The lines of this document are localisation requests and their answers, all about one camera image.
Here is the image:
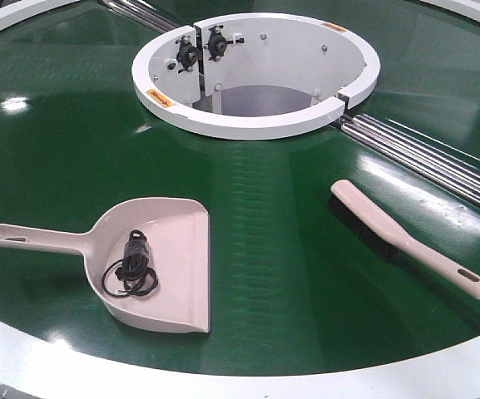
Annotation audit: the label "right black bearing mount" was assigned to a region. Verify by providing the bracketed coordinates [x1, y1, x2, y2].
[204, 25, 245, 62]

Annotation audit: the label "black cable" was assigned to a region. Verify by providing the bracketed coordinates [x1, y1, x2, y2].
[123, 229, 153, 275]
[101, 257, 161, 299]

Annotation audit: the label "orange warning sticker front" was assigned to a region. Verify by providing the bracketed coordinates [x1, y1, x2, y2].
[146, 89, 173, 108]

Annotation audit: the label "chrome rollers top seam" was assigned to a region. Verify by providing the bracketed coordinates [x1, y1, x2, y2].
[99, 0, 182, 33]

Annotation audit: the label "orange warning sticker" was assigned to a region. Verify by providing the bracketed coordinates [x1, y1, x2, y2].
[146, 89, 173, 108]
[323, 22, 347, 32]

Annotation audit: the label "white central ring housing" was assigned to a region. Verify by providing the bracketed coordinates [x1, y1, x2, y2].
[131, 12, 380, 140]

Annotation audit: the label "pink plastic dustpan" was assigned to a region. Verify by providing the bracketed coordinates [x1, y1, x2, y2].
[0, 197, 210, 333]

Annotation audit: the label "pink hand brush black bristles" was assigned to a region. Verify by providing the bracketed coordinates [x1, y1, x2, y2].
[327, 180, 480, 300]

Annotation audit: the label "orange warning sticker back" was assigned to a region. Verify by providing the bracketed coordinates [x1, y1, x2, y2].
[323, 22, 347, 32]

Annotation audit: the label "left black bearing mount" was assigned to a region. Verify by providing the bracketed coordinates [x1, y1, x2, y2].
[176, 36, 200, 73]

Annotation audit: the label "white outer conveyor rim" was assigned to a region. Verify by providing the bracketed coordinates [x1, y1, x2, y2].
[0, 1, 480, 398]

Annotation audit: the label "black bearing mount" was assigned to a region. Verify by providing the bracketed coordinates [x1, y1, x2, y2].
[204, 25, 245, 62]
[176, 36, 200, 73]

